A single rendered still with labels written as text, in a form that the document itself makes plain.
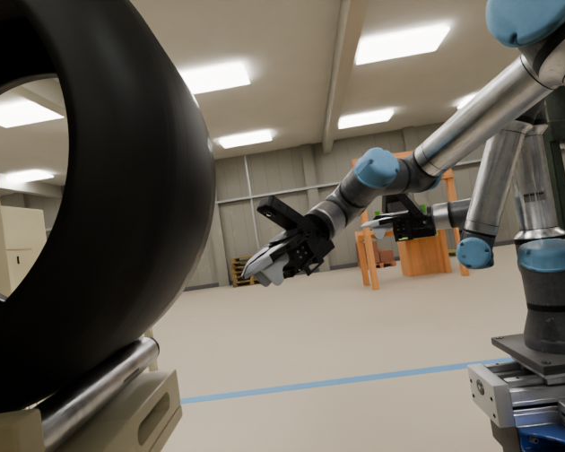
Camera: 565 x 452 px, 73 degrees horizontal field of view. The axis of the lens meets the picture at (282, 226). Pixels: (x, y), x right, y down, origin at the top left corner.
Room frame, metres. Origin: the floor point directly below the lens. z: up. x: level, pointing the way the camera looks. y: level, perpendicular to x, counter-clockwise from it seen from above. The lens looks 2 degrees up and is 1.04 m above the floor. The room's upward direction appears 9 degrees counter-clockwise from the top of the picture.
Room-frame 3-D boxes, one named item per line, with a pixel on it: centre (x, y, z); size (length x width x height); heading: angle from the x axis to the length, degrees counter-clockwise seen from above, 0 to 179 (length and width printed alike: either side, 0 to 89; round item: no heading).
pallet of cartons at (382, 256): (10.07, -2.27, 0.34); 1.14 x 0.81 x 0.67; 176
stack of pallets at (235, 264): (10.49, 0.97, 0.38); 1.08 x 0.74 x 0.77; 86
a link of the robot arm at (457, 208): (1.07, -0.53, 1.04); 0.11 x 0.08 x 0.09; 60
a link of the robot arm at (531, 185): (1.00, -0.65, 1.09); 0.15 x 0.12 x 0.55; 150
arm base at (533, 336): (0.88, -0.59, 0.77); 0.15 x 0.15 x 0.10
